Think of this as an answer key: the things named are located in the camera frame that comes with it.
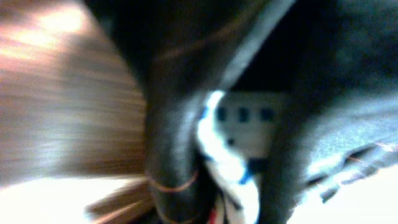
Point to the black orange-patterned cycling jersey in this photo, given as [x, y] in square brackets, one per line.
[253, 107]

